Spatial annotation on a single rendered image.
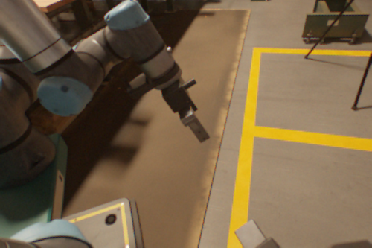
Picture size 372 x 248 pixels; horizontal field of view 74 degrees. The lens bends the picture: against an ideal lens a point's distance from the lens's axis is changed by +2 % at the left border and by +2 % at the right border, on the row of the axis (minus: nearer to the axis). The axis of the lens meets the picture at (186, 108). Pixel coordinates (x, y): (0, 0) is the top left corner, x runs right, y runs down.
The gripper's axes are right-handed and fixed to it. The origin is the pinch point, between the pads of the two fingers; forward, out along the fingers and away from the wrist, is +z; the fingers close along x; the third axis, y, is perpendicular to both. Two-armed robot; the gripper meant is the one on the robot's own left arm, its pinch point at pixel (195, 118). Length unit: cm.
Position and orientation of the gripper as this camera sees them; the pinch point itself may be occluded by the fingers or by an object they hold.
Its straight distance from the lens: 63.6
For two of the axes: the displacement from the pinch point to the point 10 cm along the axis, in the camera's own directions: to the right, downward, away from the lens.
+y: 8.5, -5.1, -1.2
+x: -1.7, -5.0, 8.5
